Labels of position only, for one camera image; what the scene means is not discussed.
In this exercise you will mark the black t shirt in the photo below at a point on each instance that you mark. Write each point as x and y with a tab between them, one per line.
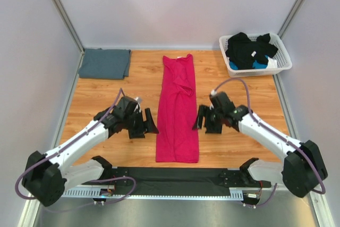
243	51

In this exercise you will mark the right aluminium corner post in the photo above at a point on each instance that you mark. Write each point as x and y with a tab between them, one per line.
290	17

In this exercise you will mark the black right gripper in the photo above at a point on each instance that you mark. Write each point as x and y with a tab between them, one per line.
205	111

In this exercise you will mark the folded grey-blue t shirt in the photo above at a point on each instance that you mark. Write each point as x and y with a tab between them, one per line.
107	64

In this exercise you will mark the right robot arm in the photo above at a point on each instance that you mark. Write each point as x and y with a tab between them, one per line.
286	148

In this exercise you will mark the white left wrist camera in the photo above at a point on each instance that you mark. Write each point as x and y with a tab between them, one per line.
138	107

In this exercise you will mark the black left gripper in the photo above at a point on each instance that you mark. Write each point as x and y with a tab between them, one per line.
147	126

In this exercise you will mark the white plastic laundry basket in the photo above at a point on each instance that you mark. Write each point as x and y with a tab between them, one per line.
282	59

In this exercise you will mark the aluminium corner post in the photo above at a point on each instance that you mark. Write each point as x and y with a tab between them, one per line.
290	17
64	16

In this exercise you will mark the white cloth in basket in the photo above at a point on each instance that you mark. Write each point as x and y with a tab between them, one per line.
272	63

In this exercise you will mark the blue t shirt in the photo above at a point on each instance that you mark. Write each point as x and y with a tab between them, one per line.
255	65

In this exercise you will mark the aluminium frame rail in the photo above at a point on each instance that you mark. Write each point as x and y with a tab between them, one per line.
93	171

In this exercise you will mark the left aluminium corner post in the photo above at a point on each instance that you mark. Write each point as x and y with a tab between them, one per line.
64	16

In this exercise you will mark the pink t shirt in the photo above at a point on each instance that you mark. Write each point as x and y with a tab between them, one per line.
177	140

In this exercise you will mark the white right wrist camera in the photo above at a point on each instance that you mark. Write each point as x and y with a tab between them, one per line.
213	94

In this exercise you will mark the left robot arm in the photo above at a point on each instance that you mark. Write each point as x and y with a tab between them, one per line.
47	176

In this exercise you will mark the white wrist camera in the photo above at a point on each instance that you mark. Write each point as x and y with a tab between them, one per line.
213	94
138	107

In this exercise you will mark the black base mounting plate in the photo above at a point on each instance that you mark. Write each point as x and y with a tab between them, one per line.
218	180

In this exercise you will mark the white slotted cable duct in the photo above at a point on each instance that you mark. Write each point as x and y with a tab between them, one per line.
102	192

